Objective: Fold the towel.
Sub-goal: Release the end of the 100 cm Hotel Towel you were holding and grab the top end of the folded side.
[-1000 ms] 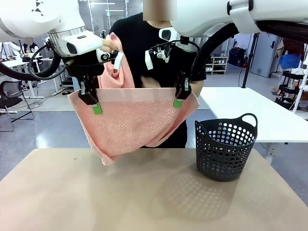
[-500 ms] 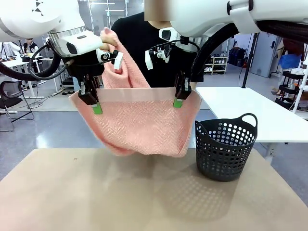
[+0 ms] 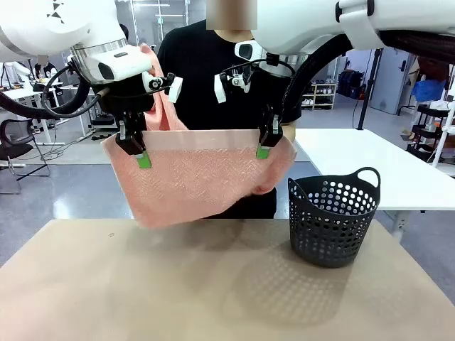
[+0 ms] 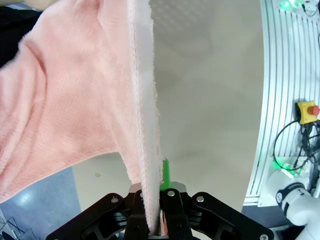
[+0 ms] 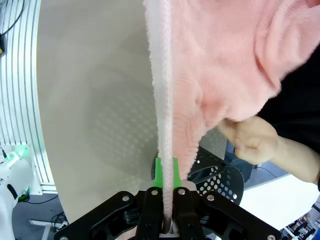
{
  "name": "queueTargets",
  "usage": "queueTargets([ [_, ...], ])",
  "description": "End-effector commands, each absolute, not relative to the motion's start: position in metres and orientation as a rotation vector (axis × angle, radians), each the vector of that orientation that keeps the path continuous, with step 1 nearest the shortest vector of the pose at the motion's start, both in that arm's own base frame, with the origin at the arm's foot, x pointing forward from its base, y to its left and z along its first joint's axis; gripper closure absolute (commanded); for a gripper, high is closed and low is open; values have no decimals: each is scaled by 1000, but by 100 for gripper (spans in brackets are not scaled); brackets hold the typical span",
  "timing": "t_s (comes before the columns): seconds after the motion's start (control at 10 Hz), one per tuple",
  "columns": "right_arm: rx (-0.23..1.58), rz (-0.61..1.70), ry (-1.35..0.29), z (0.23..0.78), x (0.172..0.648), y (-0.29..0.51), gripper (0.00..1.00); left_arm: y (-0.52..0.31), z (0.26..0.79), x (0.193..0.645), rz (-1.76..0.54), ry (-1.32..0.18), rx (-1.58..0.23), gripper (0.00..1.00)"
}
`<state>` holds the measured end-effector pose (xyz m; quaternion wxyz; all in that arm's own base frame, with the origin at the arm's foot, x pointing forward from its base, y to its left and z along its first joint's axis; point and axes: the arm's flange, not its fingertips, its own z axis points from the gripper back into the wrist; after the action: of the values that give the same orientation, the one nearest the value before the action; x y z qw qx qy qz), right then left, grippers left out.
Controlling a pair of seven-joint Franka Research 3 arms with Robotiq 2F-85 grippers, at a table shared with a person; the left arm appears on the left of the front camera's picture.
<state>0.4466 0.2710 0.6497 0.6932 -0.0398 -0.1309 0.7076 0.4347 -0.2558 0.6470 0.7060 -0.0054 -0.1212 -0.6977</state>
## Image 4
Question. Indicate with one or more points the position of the white ribbed base plate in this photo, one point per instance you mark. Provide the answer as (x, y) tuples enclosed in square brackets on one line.
[(282, 62)]

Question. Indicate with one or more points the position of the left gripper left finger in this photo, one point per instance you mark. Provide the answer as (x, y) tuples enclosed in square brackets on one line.
[(100, 220)]

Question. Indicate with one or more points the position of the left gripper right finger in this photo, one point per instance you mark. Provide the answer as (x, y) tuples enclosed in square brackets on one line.
[(200, 217)]

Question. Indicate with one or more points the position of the yellow emergency stop box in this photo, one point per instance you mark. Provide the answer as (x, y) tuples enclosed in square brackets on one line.
[(306, 113)]

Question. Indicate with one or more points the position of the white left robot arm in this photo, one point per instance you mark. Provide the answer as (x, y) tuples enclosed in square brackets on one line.
[(300, 212)]

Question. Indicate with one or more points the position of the person's left hand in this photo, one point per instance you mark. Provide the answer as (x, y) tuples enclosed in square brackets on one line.
[(40, 4)]

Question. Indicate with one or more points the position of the pink herringbone towel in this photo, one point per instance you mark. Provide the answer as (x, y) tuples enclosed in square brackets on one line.
[(75, 87)]

